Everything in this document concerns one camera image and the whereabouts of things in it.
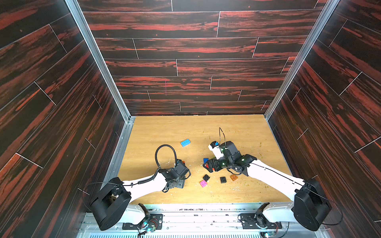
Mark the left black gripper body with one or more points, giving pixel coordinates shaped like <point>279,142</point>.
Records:
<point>180,183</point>

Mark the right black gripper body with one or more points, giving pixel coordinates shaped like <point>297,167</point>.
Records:
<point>215,163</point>

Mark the pink square lego brick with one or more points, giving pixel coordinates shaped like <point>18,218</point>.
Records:
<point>203,183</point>

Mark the light blue long lego brick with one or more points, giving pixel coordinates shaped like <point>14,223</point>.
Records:
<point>185,142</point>

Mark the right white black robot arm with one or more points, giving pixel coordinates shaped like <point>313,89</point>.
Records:
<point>308,206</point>

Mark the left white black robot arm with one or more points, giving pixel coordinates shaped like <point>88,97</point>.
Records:
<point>112,203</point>

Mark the orange square lego brick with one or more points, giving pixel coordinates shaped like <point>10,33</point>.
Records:
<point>234,177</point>

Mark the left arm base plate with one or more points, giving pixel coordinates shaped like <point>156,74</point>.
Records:
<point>150,224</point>

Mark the aluminium front rail frame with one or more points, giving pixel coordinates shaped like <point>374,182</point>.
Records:
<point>220,220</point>

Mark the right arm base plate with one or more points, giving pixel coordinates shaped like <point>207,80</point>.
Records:
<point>257,221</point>

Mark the right aluminium corner post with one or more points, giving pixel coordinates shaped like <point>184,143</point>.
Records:
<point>316,30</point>

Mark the aluminium corner post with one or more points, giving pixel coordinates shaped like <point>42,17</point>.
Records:
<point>85,31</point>
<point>316,30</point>

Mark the left aluminium corner post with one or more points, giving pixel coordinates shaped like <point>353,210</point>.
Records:
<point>85,31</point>

